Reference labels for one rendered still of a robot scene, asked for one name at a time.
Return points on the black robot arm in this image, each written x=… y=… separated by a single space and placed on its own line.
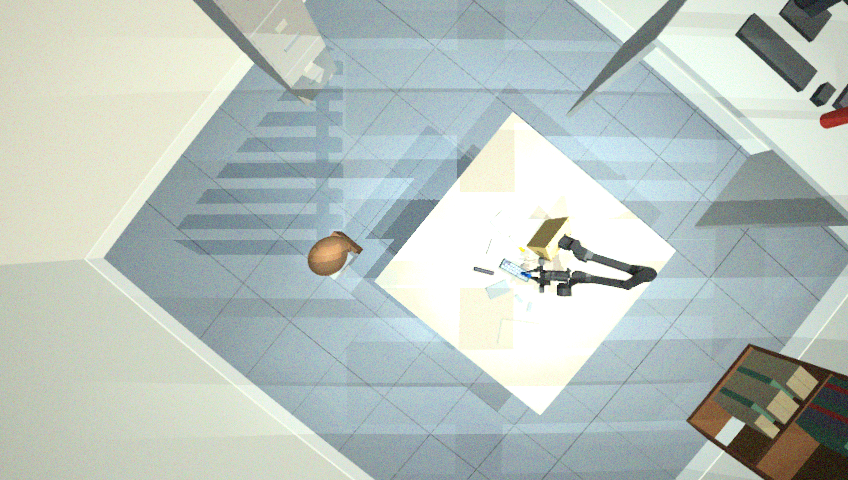
x=640 y=274

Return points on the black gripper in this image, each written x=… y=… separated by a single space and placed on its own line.
x=539 y=269

